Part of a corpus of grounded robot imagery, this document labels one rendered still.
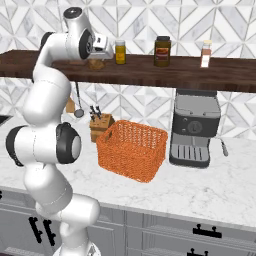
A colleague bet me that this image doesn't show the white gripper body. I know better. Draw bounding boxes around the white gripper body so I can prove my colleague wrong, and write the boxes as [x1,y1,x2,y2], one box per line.
[88,46,115,62]

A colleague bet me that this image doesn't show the orange woven basket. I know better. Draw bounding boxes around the orange woven basket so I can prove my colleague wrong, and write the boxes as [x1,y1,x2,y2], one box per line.
[95,119,169,184]

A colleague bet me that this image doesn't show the grey cabinet door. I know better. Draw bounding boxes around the grey cabinet door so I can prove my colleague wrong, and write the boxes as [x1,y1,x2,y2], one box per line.
[87,206,127,256]
[0,195,45,256]
[41,213,65,256]

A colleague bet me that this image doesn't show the brown round item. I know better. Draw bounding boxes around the brown round item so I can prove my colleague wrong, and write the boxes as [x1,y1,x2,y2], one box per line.
[87,59,106,71]

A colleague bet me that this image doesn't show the yellow jar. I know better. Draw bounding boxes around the yellow jar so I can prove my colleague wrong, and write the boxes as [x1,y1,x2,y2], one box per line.
[114,39,127,66]

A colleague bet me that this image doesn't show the dark jar with red label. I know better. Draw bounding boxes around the dark jar with red label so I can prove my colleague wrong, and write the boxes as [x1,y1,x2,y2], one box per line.
[153,35,172,68]

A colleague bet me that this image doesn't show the hanging wooden board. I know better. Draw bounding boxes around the hanging wooden board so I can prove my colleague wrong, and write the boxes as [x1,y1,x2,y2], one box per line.
[65,97,76,114]

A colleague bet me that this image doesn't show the hanging metal ladle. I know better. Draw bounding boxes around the hanging metal ladle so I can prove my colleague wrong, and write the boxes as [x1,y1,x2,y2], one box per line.
[73,82,85,119]

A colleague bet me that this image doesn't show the wooden knife block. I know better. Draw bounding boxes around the wooden knife block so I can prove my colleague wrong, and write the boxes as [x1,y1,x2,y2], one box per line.
[88,112,116,144]

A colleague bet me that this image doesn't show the white spice bottle, orange cap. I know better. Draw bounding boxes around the white spice bottle, orange cap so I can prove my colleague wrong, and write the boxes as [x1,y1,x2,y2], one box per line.
[200,39,213,69]

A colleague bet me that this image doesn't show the grey coffee machine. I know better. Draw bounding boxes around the grey coffee machine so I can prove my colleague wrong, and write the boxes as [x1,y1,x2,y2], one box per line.
[168,88,230,169]

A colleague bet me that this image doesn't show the grey drawer front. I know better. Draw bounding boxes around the grey drawer front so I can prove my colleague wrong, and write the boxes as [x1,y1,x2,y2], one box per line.
[125,240,256,256]
[125,211,256,252]

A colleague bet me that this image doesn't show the dark wooden wall shelf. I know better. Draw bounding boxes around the dark wooden wall shelf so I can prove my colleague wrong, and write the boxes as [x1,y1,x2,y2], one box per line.
[0,49,256,94]

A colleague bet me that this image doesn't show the black cabinet door handle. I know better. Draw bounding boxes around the black cabinet door handle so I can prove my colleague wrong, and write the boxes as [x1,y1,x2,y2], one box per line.
[28,216,43,245]
[42,218,57,248]

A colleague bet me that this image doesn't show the black drawer handle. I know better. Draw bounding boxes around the black drawer handle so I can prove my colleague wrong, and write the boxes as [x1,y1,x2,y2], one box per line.
[192,223,223,239]
[186,247,210,256]

